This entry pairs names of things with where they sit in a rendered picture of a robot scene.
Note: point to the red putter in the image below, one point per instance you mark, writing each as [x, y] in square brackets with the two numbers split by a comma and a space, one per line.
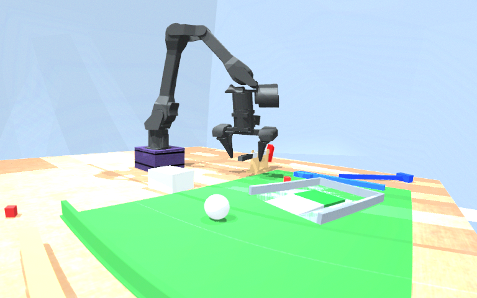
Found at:
[254, 154]

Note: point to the white golf ball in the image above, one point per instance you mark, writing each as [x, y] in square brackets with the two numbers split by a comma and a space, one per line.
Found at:
[216, 207]

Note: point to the green putting mat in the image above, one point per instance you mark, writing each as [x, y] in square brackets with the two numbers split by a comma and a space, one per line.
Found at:
[259, 250]

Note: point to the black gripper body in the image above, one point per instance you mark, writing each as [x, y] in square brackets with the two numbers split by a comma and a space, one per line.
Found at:
[244, 125]

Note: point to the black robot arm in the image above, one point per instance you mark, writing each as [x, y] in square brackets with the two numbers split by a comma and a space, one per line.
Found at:
[165, 109]

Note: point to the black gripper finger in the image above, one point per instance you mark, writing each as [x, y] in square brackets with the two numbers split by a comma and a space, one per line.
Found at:
[227, 144]
[261, 148]

